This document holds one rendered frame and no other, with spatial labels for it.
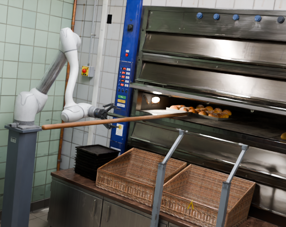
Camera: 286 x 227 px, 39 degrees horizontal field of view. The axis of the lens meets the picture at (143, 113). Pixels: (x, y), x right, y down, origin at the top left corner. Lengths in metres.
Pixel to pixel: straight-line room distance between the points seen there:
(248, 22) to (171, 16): 0.68
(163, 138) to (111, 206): 0.74
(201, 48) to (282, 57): 0.64
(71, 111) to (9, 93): 0.89
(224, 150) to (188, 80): 0.63
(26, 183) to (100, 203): 0.60
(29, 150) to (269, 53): 1.95
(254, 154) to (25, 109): 1.76
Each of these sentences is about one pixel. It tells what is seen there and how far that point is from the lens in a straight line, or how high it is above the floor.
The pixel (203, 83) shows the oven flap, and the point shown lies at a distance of 3.24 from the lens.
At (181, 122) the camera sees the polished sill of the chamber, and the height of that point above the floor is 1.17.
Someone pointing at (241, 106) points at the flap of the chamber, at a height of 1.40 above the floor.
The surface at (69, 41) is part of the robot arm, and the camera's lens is 3.14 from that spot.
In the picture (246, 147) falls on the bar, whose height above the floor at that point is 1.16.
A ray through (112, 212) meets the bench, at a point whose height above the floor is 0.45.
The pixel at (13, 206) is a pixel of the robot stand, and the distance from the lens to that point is 3.36.
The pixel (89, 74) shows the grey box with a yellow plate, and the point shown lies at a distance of 3.88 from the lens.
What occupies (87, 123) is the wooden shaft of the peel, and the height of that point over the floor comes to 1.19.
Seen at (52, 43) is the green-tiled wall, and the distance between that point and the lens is 4.00.
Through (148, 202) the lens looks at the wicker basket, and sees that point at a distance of 3.03.
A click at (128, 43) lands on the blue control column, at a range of 3.64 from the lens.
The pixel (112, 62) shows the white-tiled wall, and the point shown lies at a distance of 3.78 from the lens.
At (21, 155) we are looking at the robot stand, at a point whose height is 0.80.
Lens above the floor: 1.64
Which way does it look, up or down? 8 degrees down
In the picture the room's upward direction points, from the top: 7 degrees clockwise
